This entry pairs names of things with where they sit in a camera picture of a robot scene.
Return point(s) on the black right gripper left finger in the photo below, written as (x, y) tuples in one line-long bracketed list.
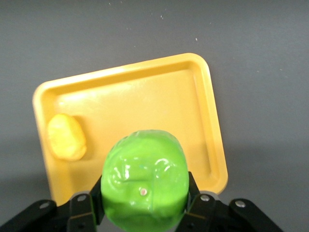
[(79, 212)]

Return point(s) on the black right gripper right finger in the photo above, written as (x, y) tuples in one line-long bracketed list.
[(207, 212)]

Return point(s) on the yellow potato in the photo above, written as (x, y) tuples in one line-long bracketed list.
[(66, 136)]

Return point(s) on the green apple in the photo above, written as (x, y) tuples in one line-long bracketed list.
[(144, 178)]

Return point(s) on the yellow plastic tray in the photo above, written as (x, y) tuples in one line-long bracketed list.
[(144, 108)]

